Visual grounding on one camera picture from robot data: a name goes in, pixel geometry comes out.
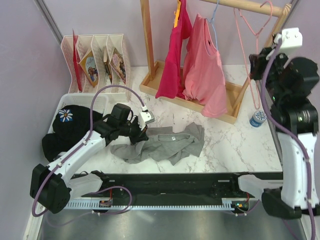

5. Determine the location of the orange hanger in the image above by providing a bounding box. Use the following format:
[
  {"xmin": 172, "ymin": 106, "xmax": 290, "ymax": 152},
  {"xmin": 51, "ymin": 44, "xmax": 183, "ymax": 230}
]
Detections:
[{"xmin": 173, "ymin": 0, "xmax": 181, "ymax": 28}]

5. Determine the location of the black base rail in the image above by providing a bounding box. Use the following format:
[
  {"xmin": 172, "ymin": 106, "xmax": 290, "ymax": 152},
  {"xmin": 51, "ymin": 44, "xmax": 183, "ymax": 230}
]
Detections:
[{"xmin": 79, "ymin": 172, "xmax": 261, "ymax": 208}]

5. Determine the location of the thin dark book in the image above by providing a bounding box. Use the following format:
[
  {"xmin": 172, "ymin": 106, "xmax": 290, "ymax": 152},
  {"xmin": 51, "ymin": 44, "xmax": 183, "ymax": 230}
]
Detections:
[{"xmin": 103, "ymin": 47, "xmax": 112, "ymax": 79}]

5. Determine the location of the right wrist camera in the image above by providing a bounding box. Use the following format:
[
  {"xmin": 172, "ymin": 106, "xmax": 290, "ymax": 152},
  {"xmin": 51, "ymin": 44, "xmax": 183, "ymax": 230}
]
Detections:
[{"xmin": 272, "ymin": 27, "xmax": 303, "ymax": 56}]

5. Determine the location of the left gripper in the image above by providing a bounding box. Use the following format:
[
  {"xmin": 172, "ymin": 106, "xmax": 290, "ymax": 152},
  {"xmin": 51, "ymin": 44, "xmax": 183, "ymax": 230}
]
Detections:
[{"xmin": 118, "ymin": 116, "xmax": 148, "ymax": 145}]

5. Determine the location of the pink t-shirt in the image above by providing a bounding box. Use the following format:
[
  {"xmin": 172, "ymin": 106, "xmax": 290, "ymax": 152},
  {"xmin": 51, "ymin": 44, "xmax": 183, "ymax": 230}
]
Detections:
[{"xmin": 182, "ymin": 13, "xmax": 228, "ymax": 118}]

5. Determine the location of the grey t-shirt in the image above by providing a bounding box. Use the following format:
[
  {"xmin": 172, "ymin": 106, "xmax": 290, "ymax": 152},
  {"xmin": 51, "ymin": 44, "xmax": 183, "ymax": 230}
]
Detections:
[{"xmin": 110, "ymin": 122, "xmax": 205, "ymax": 166}]

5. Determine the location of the magenta t-shirt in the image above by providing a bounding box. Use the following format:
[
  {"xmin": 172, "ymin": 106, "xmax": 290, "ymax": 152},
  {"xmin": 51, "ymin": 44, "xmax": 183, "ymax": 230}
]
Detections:
[{"xmin": 155, "ymin": 0, "xmax": 192, "ymax": 99}]

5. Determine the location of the purple cable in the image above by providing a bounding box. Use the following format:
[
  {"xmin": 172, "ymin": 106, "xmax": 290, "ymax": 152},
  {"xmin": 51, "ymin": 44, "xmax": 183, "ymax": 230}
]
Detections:
[
  {"xmin": 221, "ymin": 37, "xmax": 316, "ymax": 240},
  {"xmin": 32, "ymin": 84, "xmax": 148, "ymax": 227}
]

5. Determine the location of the pink wire hanger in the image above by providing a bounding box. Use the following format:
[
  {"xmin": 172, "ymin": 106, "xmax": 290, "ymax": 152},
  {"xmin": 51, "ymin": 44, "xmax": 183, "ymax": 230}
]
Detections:
[{"xmin": 233, "ymin": 0, "xmax": 273, "ymax": 110}]

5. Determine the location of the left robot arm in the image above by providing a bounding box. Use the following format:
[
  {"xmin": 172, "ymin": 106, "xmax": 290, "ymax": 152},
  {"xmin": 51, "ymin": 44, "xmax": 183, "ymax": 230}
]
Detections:
[{"xmin": 30, "ymin": 103, "xmax": 155, "ymax": 217}]

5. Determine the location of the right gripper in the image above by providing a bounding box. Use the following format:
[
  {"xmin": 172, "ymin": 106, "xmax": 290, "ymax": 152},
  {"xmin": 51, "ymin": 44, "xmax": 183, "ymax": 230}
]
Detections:
[{"xmin": 250, "ymin": 46, "xmax": 292, "ymax": 104}]

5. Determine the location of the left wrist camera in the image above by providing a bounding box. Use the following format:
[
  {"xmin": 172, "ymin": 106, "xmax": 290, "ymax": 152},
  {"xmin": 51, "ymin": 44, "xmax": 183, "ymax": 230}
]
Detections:
[{"xmin": 138, "ymin": 106, "xmax": 155, "ymax": 130}]

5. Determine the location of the white cable duct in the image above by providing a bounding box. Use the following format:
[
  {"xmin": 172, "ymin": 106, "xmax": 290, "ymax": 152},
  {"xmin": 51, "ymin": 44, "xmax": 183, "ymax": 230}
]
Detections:
[{"xmin": 64, "ymin": 197, "xmax": 235, "ymax": 211}]

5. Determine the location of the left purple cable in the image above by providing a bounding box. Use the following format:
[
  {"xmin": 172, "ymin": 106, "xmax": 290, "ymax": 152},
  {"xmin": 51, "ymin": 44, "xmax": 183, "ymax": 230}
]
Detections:
[{"xmin": 32, "ymin": 84, "xmax": 148, "ymax": 227}]

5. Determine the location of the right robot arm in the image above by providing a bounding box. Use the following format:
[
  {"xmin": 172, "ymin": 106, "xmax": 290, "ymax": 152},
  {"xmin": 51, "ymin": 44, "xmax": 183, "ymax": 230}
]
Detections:
[{"xmin": 229, "ymin": 47, "xmax": 320, "ymax": 220}]

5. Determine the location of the red folder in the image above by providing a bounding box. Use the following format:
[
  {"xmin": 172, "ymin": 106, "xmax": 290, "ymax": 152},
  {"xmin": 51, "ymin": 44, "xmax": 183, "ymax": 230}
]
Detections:
[{"xmin": 72, "ymin": 30, "xmax": 83, "ymax": 93}]

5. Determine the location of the white magazine file rack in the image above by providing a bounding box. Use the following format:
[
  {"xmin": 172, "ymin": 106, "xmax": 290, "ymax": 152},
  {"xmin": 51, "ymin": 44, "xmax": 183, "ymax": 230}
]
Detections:
[{"xmin": 60, "ymin": 33, "xmax": 132, "ymax": 94}]

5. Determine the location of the blue wire hanger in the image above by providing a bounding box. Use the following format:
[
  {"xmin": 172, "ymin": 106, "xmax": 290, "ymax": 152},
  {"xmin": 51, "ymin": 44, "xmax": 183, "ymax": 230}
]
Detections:
[{"xmin": 206, "ymin": 0, "xmax": 220, "ymax": 50}]

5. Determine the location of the black clothing with daisy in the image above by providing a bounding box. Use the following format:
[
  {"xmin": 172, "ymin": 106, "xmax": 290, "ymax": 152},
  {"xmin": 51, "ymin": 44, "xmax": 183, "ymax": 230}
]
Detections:
[{"xmin": 42, "ymin": 105, "xmax": 90, "ymax": 162}]

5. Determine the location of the children's book pink cover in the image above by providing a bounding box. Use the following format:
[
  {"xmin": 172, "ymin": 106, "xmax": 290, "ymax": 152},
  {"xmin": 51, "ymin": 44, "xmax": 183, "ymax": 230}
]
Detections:
[{"xmin": 110, "ymin": 47, "xmax": 127, "ymax": 84}]

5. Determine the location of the children's book yellow cover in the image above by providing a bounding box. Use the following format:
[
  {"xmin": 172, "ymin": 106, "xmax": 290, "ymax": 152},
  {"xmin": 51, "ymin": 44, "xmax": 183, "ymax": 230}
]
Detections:
[{"xmin": 79, "ymin": 49, "xmax": 99, "ymax": 87}]

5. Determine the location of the blue white round container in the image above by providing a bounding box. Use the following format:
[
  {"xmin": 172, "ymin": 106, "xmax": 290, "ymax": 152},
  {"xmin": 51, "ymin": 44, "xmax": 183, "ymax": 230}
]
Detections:
[{"xmin": 249, "ymin": 110, "xmax": 267, "ymax": 128}]

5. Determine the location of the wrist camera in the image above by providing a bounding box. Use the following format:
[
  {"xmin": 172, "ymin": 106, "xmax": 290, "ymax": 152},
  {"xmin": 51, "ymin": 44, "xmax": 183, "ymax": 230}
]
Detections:
[
  {"xmin": 272, "ymin": 27, "xmax": 303, "ymax": 56},
  {"xmin": 138, "ymin": 106, "xmax": 155, "ymax": 130}
]

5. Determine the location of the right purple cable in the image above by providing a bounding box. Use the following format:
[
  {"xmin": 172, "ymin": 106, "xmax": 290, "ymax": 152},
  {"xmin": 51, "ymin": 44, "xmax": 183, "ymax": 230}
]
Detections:
[{"xmin": 221, "ymin": 37, "xmax": 316, "ymax": 240}]

